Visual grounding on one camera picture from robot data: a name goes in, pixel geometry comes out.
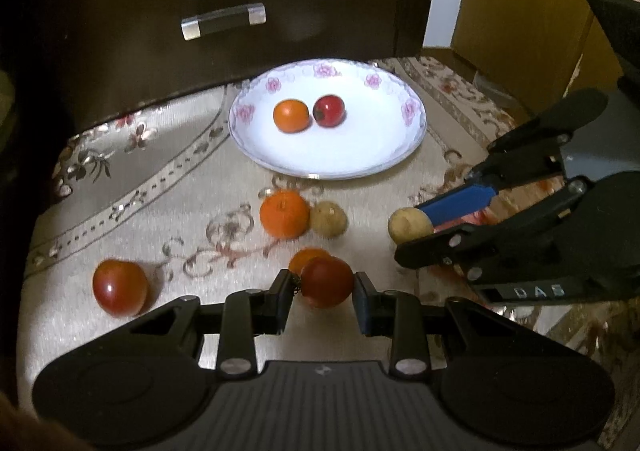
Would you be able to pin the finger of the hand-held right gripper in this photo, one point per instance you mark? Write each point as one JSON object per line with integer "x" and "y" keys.
{"x": 440, "y": 245}
{"x": 460, "y": 203}

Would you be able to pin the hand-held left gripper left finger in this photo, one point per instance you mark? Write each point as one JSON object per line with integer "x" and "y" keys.
{"x": 286, "y": 303}

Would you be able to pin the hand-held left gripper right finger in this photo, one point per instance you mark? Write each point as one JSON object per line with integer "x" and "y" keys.
{"x": 361, "y": 312}

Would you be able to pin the small tangerine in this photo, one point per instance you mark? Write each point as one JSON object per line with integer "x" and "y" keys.
{"x": 291, "y": 115}
{"x": 305, "y": 257}

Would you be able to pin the large tangerine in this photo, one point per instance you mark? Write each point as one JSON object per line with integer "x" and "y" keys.
{"x": 284, "y": 213}

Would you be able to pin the white floral plate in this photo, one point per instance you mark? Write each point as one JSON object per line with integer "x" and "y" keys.
{"x": 350, "y": 146}

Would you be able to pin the large red tomato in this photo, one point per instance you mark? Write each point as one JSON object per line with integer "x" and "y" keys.
{"x": 120, "y": 287}

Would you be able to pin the floral patterned cloth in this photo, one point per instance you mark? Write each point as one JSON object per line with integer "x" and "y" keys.
{"x": 175, "y": 191}

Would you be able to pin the yellow wooden cabinet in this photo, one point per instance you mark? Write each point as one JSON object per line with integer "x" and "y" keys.
{"x": 525, "y": 6}

